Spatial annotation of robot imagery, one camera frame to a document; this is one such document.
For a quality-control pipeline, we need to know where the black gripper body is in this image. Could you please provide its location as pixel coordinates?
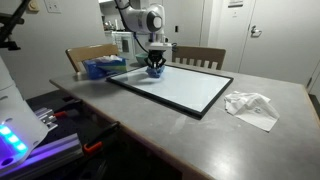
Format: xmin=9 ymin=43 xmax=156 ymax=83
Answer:
xmin=149 ymin=50 xmax=166 ymax=61

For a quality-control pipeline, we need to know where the blue cloth towel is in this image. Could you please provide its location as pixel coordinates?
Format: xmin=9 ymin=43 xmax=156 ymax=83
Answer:
xmin=145 ymin=64 xmax=166 ymax=79

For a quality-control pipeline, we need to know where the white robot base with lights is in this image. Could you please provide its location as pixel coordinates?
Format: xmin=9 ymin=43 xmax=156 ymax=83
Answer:
xmin=0 ymin=54 xmax=50 ymax=176

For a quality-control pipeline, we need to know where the black framed whiteboard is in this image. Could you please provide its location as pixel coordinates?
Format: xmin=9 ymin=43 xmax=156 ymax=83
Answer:
xmin=105 ymin=62 xmax=235 ymax=120

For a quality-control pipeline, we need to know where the green bowl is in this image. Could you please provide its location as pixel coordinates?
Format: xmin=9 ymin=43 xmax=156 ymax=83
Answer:
xmin=134 ymin=53 xmax=149 ymax=67

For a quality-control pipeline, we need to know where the white kitchen stove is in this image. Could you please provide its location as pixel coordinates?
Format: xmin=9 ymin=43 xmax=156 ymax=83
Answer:
xmin=111 ymin=30 xmax=136 ymax=61

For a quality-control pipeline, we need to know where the dark brown wooden chair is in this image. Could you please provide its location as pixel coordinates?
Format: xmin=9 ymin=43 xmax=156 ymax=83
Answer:
xmin=171 ymin=45 xmax=227 ymax=71

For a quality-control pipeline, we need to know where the white facial tissue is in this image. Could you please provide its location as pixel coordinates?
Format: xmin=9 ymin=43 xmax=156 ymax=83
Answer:
xmin=94 ymin=54 xmax=124 ymax=64

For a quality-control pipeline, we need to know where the blue cardboard tissue box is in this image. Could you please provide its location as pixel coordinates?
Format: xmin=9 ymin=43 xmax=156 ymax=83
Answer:
xmin=82 ymin=56 xmax=129 ymax=81

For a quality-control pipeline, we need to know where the light wooden chair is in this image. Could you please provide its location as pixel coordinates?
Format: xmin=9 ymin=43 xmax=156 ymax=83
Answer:
xmin=65 ymin=43 xmax=120 ymax=74

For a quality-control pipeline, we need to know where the crumpled white paper napkin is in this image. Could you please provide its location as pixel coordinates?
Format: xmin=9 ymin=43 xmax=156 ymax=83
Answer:
xmin=223 ymin=91 xmax=280 ymax=133

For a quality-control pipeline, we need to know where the white door with lever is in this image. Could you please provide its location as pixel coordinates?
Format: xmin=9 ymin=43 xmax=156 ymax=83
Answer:
xmin=238 ymin=0 xmax=320 ymax=86

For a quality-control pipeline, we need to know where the beige round thermostat dial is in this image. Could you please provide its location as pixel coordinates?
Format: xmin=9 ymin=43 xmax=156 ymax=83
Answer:
xmin=21 ymin=0 xmax=40 ymax=14

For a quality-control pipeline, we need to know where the white wrist mount plate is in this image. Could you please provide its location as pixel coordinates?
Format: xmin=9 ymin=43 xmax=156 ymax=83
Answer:
xmin=145 ymin=41 xmax=173 ymax=52

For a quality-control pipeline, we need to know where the long black blue cable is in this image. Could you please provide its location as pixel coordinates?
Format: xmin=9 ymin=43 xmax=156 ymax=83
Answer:
xmin=133 ymin=31 xmax=149 ymax=54

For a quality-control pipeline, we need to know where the white wall sign plate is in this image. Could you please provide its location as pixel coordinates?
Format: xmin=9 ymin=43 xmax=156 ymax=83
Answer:
xmin=227 ymin=0 xmax=245 ymax=9

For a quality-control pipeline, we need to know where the silver door lever handle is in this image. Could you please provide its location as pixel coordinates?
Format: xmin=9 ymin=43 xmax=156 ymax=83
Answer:
xmin=250 ymin=25 xmax=263 ymax=38

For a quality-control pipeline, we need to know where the black clamp orange handle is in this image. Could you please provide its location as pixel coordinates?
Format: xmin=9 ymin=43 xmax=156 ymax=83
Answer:
xmin=53 ymin=98 xmax=83 ymax=119
xmin=82 ymin=120 xmax=122 ymax=156

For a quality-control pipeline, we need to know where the silver metal bracket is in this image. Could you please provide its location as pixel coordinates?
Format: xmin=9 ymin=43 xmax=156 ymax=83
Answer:
xmin=33 ymin=107 xmax=58 ymax=132

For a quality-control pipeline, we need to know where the aluminium extrusion rail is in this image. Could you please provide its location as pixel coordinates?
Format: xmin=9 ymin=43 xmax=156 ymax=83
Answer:
xmin=0 ymin=132 xmax=84 ymax=180

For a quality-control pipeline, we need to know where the black camera on mount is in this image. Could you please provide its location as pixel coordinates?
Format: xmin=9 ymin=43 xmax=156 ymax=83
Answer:
xmin=0 ymin=12 xmax=25 ymax=52

